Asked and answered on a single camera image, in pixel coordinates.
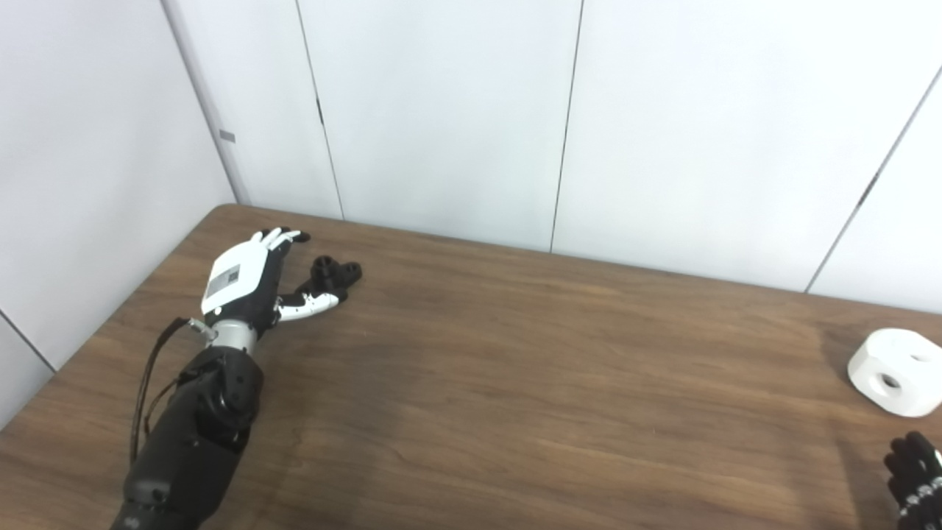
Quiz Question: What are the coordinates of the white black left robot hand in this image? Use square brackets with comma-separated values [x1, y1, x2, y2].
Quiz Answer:
[201, 227, 341, 330]

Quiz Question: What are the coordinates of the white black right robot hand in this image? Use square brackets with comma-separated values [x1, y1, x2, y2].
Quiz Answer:
[884, 431, 942, 530]

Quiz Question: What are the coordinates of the black flanged holder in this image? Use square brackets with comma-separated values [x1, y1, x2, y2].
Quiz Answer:
[298, 255, 363, 303]

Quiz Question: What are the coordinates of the round white piece with holes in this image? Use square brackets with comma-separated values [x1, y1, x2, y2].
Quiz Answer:
[847, 328, 942, 417]

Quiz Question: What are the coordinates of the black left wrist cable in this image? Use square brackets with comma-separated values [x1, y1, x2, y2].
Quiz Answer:
[130, 318, 218, 464]

